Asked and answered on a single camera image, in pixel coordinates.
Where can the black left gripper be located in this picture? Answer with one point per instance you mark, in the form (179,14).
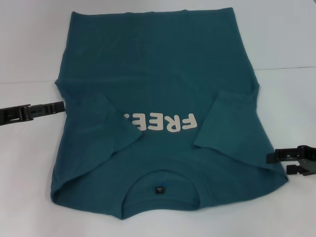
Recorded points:
(11,116)

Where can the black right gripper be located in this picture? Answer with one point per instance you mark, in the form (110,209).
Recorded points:
(308,158)

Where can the teal blue FREE t-shirt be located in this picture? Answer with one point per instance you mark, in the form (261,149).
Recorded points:
(158,61)

